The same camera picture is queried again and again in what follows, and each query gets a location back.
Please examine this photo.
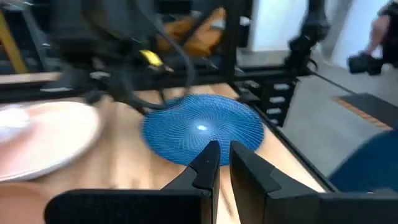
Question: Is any person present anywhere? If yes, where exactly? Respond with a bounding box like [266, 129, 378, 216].
[366, 0, 398, 69]

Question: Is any blue patterned plate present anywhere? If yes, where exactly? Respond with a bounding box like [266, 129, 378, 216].
[141, 93, 265, 167]

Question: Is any black floor mat orange edge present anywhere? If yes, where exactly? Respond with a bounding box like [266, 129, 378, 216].
[332, 92, 398, 131]

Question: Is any pink plate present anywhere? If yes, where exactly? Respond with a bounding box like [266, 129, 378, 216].
[0, 101, 101, 183]

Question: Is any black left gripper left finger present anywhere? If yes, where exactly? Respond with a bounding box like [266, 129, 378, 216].
[44, 139, 221, 224]

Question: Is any yellow wooden post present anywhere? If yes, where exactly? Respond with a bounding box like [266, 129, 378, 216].
[0, 12, 29, 74]

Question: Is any light wooden desk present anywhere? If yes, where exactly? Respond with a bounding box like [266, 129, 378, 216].
[0, 71, 62, 85]

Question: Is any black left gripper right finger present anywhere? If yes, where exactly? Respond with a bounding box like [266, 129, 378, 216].
[229, 140, 398, 224]

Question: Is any orange brown bag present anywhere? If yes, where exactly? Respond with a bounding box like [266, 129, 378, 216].
[155, 7, 226, 58]

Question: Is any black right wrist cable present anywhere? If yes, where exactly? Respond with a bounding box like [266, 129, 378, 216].
[133, 0, 196, 110]

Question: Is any blue rounded object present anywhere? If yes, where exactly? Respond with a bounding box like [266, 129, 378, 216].
[328, 129, 398, 194]

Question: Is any black handheld device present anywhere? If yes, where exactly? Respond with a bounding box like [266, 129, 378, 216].
[347, 52, 384, 76]

